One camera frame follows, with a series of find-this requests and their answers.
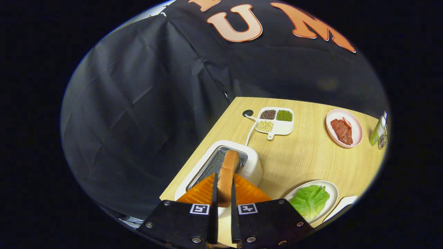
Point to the green lettuce leaf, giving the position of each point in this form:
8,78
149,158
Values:
309,202

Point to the white divided tray of beans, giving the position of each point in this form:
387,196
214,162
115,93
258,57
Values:
282,128

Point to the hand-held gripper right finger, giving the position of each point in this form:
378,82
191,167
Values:
234,221

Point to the green bottle with white cap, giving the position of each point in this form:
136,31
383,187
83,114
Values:
376,133

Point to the white square plate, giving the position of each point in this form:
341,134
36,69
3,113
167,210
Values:
344,203

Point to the white toaster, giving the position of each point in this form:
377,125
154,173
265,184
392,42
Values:
252,166

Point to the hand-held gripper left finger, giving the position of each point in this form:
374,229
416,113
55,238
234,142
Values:
214,214

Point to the toasted bread slice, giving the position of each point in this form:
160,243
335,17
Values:
226,180

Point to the white round plate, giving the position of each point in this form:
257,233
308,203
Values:
333,193

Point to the pink plate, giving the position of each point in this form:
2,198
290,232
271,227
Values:
355,139

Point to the red meat slice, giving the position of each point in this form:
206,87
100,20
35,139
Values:
341,132

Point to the pink sausage slice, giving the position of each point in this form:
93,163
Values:
347,122

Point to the black backdrop cloth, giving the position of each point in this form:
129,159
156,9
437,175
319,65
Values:
138,103

